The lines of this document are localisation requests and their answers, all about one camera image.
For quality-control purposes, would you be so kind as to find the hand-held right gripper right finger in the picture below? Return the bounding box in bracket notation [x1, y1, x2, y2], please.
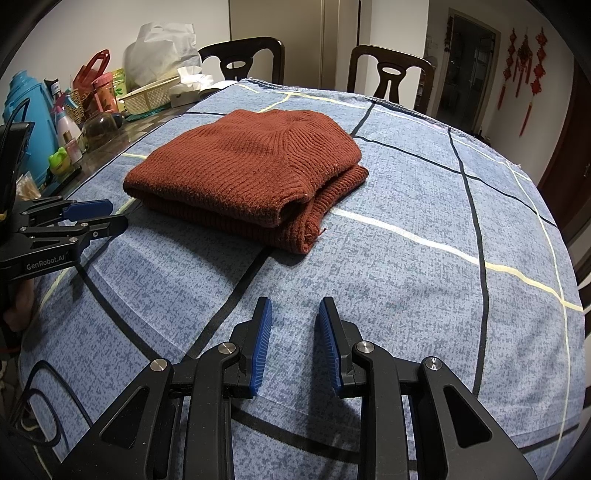
[318, 296, 539, 480]

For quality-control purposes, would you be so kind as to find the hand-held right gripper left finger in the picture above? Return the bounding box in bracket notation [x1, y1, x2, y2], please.
[53, 296, 274, 480]

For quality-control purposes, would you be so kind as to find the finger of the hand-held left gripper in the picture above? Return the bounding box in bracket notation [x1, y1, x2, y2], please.
[17, 196, 115, 223]
[18, 214, 129, 246]

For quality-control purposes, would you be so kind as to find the rust knit sweater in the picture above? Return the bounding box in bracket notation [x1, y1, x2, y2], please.
[122, 108, 370, 256]

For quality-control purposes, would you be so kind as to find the person's left hand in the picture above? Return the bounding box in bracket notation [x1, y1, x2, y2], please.
[4, 281, 34, 332]

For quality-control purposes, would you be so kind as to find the green frog toy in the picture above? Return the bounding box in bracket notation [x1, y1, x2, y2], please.
[49, 147, 83, 176]

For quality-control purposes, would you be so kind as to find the glass teapot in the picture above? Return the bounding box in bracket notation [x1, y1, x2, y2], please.
[82, 112, 124, 151]

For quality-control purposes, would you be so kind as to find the white spray bottle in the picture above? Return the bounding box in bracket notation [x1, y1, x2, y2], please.
[52, 80, 85, 140]

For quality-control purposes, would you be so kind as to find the blue checked blanket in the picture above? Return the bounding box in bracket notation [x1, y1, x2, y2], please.
[18, 78, 585, 480]

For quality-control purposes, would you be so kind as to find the pink lidded cup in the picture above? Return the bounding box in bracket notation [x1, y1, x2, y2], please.
[92, 72, 121, 114]

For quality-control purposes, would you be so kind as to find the blue thermos jug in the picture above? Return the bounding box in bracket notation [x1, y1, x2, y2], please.
[3, 69, 59, 186]

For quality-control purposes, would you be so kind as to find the green snack packet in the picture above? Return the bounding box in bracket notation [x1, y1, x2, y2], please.
[109, 68, 129, 112]

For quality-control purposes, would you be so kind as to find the cream plastic basket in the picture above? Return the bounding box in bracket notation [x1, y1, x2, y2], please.
[117, 76, 184, 116]

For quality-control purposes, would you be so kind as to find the white tissue box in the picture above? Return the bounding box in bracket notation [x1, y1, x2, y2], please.
[169, 66, 216, 109]

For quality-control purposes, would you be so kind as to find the white plastic bag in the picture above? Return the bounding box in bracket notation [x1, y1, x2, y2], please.
[123, 21, 202, 94]

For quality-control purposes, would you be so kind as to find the dark wooden chair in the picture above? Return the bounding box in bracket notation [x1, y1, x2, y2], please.
[346, 44, 436, 114]
[197, 36, 286, 87]

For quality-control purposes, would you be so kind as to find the beige sliding door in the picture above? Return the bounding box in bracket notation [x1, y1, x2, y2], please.
[229, 0, 362, 92]

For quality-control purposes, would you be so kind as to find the dark wooden door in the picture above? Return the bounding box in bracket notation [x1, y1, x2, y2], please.
[537, 59, 591, 232]

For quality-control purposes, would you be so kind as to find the dark glass door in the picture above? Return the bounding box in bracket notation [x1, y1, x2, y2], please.
[436, 12, 502, 136]

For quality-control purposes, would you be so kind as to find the black cable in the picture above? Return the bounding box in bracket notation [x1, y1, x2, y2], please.
[8, 359, 94, 448]

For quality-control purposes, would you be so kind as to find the red knot wall decoration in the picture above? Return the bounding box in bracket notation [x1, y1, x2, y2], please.
[519, 27, 549, 138]
[497, 28, 519, 112]
[512, 27, 533, 99]

